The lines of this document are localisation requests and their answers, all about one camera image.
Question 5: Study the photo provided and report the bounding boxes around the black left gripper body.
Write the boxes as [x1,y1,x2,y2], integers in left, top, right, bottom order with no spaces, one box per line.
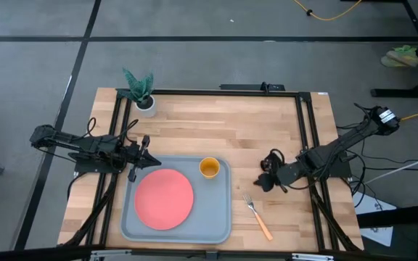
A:
[121,135,151,183]

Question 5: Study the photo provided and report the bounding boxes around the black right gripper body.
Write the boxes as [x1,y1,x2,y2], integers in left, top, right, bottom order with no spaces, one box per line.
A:
[261,153,303,194]

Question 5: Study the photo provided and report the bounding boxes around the pink round plate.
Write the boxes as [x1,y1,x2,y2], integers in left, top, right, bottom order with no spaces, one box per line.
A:
[134,168,195,231]

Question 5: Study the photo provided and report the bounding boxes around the fork with orange handle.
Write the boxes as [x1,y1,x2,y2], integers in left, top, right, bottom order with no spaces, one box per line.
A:
[242,193,274,241]

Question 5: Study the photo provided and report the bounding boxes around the yellow ribbed cup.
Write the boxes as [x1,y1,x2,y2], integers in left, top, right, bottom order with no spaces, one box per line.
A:
[198,157,221,180]

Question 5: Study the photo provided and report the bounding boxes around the grey plastic tray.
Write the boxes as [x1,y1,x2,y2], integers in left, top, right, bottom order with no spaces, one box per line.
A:
[120,154,232,244]

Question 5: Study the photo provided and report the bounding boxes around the white plant pot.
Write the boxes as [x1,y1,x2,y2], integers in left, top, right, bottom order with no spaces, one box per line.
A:
[134,94,157,119]

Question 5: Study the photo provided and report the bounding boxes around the green spiky plant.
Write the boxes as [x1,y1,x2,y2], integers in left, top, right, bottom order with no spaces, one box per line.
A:
[121,67,155,106]

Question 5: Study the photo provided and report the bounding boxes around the white paper sheet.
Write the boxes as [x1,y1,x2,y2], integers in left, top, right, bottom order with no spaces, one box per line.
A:
[352,191,398,218]
[359,226,394,247]

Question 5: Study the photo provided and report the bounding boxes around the black bar fixture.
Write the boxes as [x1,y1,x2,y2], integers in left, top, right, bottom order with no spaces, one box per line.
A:
[218,82,286,92]

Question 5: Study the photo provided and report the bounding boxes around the black furniture base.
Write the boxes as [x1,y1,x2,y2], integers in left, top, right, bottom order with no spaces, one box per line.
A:
[356,202,418,261]

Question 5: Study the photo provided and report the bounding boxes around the green and yellow bundle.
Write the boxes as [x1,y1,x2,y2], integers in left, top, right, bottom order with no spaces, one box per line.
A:
[380,44,418,69]

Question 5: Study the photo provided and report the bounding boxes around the white cable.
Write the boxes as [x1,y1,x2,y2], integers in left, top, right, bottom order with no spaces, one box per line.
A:
[363,149,418,186]

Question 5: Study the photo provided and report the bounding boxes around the black desk leg frame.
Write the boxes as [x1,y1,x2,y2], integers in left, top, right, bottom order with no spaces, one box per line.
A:
[370,0,418,99]

